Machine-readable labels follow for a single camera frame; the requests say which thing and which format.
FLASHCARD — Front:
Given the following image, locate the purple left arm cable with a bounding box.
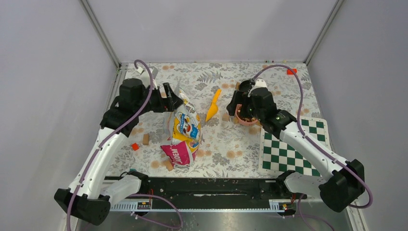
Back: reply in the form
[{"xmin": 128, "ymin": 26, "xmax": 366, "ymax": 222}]
[{"xmin": 66, "ymin": 59, "xmax": 184, "ymax": 231}]

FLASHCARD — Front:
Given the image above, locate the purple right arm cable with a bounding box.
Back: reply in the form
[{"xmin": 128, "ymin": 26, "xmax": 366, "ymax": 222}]
[{"xmin": 252, "ymin": 64, "xmax": 374, "ymax": 231}]

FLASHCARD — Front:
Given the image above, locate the green white checkerboard mat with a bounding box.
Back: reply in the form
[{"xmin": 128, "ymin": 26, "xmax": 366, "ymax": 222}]
[{"xmin": 257, "ymin": 117, "xmax": 335, "ymax": 186}]

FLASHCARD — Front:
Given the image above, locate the wooden block left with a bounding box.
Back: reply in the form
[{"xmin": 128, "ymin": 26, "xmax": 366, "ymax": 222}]
[{"xmin": 142, "ymin": 133, "xmax": 150, "ymax": 146}]

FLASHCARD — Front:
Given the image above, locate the red block at back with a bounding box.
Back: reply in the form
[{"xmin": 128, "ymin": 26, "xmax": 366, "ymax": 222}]
[{"xmin": 286, "ymin": 68, "xmax": 297, "ymax": 75}]

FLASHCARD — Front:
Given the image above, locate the yellow plastic scoop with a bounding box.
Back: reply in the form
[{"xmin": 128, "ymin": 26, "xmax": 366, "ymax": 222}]
[{"xmin": 205, "ymin": 89, "xmax": 221, "ymax": 122}]

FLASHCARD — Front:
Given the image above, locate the wooden cylinder near bowl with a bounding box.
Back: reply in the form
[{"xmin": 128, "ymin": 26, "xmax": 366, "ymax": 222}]
[{"xmin": 222, "ymin": 113, "xmax": 230, "ymax": 122}]

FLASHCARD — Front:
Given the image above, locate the pet food bag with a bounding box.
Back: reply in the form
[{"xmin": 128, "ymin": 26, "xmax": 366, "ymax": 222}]
[{"xmin": 160, "ymin": 88, "xmax": 201, "ymax": 167}]

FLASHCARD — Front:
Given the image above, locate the red block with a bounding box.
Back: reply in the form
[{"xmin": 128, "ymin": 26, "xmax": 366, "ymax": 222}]
[
  {"xmin": 131, "ymin": 143, "xmax": 140, "ymax": 151},
  {"xmin": 286, "ymin": 68, "xmax": 297, "ymax": 75}
]

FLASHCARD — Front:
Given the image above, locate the floral table mat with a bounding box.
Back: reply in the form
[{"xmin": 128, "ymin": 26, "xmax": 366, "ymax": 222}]
[{"xmin": 107, "ymin": 63, "xmax": 330, "ymax": 178}]

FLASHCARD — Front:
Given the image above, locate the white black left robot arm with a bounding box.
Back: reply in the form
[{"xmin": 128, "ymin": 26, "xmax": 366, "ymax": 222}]
[{"xmin": 54, "ymin": 78, "xmax": 183, "ymax": 226}]

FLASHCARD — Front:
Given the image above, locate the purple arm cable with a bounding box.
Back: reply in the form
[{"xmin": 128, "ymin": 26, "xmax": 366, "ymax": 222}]
[
  {"xmin": 66, "ymin": 59, "xmax": 184, "ymax": 231},
  {"xmin": 252, "ymin": 64, "xmax": 374, "ymax": 231}
]

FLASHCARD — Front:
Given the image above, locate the pink pet food bowl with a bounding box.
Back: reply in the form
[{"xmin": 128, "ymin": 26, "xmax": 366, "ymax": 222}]
[{"xmin": 234, "ymin": 104, "xmax": 258, "ymax": 126}]

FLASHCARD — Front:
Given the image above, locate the red block at front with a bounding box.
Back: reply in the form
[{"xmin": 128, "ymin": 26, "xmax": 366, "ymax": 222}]
[{"xmin": 131, "ymin": 143, "xmax": 140, "ymax": 151}]

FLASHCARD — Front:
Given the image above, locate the wooden block front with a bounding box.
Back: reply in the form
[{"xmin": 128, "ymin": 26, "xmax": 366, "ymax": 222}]
[{"xmin": 163, "ymin": 160, "xmax": 174, "ymax": 171}]

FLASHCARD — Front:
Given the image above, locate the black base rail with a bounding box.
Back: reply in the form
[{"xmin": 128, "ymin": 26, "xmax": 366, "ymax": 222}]
[{"xmin": 111, "ymin": 177, "xmax": 301, "ymax": 212}]

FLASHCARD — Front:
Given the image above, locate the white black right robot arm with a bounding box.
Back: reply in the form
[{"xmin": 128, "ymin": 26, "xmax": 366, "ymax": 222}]
[{"xmin": 227, "ymin": 79, "xmax": 373, "ymax": 212}]

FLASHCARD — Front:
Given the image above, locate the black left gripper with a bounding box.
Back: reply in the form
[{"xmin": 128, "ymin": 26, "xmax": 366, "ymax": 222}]
[{"xmin": 135, "ymin": 82, "xmax": 183, "ymax": 116}]

